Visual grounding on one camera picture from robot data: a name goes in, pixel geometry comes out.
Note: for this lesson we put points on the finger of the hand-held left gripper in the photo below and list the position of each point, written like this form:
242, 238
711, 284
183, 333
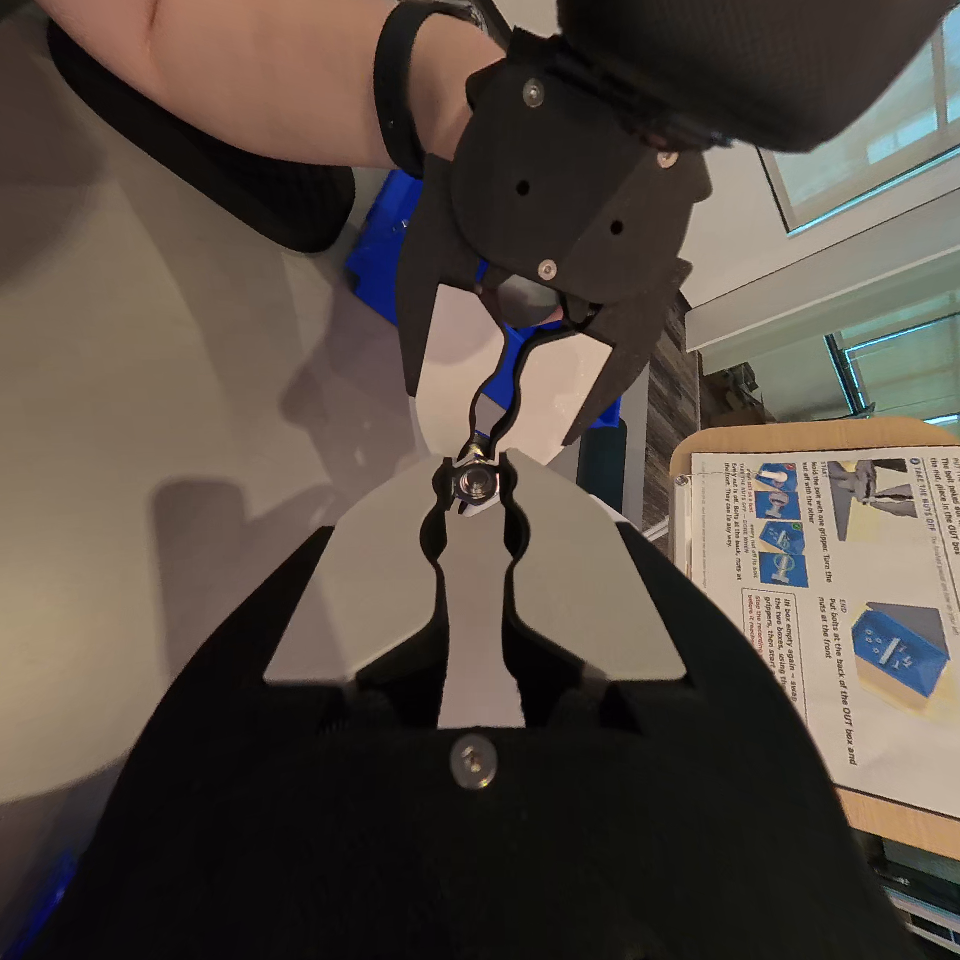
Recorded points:
450, 360
562, 382

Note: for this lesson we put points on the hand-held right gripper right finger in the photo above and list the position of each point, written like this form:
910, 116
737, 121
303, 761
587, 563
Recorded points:
600, 592

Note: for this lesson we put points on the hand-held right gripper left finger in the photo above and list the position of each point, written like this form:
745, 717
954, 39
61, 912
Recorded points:
352, 592

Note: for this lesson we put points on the silver hex nut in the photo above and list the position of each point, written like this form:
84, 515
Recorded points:
455, 487

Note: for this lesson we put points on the silver hex bolt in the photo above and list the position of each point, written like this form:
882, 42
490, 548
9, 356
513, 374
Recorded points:
475, 486

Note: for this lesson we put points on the blue plastic bin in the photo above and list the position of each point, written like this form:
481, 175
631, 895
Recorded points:
52, 900
382, 240

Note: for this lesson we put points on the person's left forearm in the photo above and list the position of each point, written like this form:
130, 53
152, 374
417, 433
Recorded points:
225, 75

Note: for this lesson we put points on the person's left hand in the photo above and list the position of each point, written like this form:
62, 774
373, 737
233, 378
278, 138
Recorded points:
450, 97

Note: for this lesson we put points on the black desk mat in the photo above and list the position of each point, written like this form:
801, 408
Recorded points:
600, 465

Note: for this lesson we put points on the dark floor clutter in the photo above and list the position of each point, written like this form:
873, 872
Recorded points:
739, 397

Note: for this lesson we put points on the black wrist band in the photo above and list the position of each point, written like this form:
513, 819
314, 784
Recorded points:
390, 90

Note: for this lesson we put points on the wooden document stand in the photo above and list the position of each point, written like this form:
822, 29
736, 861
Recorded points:
750, 439

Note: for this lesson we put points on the printed paper sheet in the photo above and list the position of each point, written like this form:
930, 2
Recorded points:
862, 675

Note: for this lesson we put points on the large window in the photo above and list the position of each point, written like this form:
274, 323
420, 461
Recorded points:
862, 112

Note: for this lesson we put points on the narrow side window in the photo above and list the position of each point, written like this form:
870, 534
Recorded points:
900, 367

